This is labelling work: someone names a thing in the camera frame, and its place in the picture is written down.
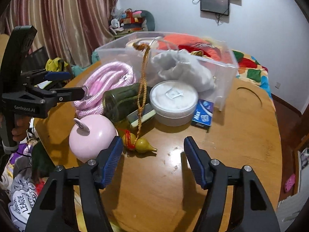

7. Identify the purple printed cloth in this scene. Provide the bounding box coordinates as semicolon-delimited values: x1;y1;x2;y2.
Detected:
4;142;35;172

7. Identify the pile of stuffed toys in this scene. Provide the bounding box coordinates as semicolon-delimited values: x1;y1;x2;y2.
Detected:
109;8;155;34

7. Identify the white round lidded container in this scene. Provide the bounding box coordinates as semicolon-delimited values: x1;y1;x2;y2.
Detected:
149;79;199;127

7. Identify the green white eraser block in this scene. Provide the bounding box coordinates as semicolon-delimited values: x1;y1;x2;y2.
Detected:
126;103;156;127

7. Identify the round wooden desktop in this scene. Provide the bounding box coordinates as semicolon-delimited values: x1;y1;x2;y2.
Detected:
34;59;283;232

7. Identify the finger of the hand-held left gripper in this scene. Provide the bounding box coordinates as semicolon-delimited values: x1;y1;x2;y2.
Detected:
26;86;88;103
20;69;73;88

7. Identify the clear plastic storage box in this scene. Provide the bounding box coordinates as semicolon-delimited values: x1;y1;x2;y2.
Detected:
94;31;240;112

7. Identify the green glass jar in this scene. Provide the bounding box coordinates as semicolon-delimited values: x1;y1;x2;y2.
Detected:
102;82;151;123

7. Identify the pink striped curtain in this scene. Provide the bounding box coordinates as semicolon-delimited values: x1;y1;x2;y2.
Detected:
4;0;120;68

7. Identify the colourful patchwork blanket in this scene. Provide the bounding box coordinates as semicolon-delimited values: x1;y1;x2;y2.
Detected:
231;49;274;100

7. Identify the pink braided rope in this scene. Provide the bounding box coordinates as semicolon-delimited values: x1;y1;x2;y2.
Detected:
73;62;137;120

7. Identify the small wall monitor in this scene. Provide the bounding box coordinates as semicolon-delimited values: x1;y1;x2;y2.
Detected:
200;0;230;16

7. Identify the brown braided cord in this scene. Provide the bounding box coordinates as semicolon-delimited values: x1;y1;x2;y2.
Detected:
132;42;151;143

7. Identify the black chair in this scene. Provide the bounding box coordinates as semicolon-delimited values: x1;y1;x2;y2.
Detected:
24;46;73;89

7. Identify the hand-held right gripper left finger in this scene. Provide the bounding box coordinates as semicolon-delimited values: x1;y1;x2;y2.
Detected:
25;136;124;232

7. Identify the yellow-green cloth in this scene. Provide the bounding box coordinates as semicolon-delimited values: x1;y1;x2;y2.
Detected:
45;57;69;73

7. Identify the beige round tin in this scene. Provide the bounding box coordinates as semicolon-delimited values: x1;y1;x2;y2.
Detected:
125;38;160;50

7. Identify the person's left hand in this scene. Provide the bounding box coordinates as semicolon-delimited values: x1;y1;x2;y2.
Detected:
12;117;32;142

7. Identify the pink clog shoe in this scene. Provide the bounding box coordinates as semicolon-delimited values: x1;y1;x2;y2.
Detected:
283;173;296;193

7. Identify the teal cloth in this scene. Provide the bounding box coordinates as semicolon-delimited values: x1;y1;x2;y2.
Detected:
71;65;85;78

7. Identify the white printed garment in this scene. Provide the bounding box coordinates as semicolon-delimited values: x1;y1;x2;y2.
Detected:
8;171;42;230

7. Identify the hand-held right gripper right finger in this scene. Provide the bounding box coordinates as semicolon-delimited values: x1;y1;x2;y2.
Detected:
183;136;282;232

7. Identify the white crumpled cloth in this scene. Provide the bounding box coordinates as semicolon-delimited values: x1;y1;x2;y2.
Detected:
151;49;217;92

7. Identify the orange cushion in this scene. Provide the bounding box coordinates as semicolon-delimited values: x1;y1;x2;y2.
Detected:
156;34;230;61

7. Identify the yellow gourd with red string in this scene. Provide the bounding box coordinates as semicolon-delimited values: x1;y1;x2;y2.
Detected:
122;129;158;153

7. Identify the small blue card box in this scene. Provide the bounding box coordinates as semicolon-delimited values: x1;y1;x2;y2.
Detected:
190;98;215;129

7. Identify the pink apple-shaped ball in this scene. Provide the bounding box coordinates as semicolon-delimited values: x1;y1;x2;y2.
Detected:
69;114;119;164

